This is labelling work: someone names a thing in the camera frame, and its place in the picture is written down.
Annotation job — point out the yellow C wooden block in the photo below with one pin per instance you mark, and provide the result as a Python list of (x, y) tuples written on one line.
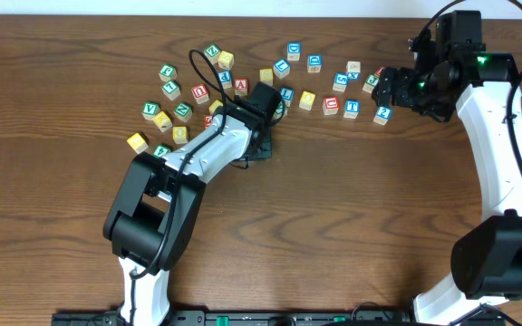
[(214, 106)]

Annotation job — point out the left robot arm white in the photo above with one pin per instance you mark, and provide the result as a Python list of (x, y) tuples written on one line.
[(154, 213)]

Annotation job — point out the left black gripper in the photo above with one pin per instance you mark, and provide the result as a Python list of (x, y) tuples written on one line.
[(261, 148)]

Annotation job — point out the red A wooden block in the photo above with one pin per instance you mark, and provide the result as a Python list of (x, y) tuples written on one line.
[(241, 87)]

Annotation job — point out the yellow G wooden block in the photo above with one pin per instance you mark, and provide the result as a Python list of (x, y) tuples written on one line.
[(138, 143)]

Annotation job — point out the green J wooden block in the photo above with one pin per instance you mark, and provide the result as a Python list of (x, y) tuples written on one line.
[(168, 73)]

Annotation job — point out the yellow wooden block near Z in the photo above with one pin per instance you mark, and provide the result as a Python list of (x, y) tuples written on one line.
[(226, 60)]

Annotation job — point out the green V wooden block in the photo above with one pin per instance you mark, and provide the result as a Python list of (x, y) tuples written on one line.
[(150, 110)]

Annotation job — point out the blue P wooden block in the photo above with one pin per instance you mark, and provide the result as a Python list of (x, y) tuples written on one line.
[(226, 79)]

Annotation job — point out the blue L wooden block upper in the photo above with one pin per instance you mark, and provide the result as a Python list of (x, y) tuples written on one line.
[(281, 68)]

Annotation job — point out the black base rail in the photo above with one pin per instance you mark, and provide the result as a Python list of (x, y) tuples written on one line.
[(368, 316)]

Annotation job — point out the red block far right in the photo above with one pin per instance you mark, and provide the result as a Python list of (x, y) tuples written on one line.
[(378, 73)]

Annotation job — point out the blue l wooden block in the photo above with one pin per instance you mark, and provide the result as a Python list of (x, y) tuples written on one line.
[(281, 68), (287, 95)]

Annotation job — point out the green 4 wooden block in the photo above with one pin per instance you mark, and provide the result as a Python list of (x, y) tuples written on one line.
[(160, 151)]

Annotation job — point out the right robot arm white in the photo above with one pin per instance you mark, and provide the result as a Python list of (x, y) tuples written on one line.
[(481, 89)]

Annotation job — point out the yellow S wooden block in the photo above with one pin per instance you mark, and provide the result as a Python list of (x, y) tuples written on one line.
[(266, 76)]

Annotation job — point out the yellow K wooden block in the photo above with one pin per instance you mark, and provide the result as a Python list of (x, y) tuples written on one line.
[(162, 121)]

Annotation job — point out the green Z wooden block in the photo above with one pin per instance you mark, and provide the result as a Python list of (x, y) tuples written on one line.
[(212, 52)]

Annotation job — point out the blue d wooden block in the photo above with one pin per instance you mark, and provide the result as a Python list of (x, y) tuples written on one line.
[(293, 52), (314, 63)]

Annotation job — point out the blue X wooden block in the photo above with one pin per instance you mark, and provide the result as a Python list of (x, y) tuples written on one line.
[(353, 70)]

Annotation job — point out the green J block right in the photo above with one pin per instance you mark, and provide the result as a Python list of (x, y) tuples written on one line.
[(370, 83)]

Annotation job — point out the red U block right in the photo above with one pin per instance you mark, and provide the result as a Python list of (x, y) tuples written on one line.
[(330, 105)]

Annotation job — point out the green 7 wooden block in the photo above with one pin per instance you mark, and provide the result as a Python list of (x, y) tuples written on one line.
[(171, 90)]

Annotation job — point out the blue D wooden block right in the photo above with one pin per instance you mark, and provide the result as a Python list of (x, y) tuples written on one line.
[(314, 63)]

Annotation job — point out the blue 5 wooden block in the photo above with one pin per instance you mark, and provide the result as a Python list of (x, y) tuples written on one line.
[(340, 82)]

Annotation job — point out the blue L wooden block lower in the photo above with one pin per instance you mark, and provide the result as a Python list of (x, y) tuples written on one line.
[(287, 95)]

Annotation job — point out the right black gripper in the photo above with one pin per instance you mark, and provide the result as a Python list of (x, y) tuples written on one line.
[(405, 77)]

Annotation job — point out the blue T wooden block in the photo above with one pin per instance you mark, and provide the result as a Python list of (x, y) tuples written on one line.
[(351, 109)]

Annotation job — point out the red E wooden block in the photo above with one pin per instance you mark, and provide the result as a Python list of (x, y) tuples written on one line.
[(208, 120)]

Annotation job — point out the blue D wooden block top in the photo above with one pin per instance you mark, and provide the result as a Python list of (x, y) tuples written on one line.
[(293, 52)]

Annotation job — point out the green N wooden block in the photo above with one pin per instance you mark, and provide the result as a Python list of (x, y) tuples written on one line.
[(183, 112)]

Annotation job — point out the green V block centre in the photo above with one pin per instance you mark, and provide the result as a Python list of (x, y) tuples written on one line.
[(281, 111)]

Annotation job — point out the yellow O wooden block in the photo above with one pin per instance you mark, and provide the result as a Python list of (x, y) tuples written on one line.
[(180, 135)]

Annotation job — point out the blue 2 wooden block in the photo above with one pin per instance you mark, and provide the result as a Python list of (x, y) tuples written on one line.
[(382, 115)]

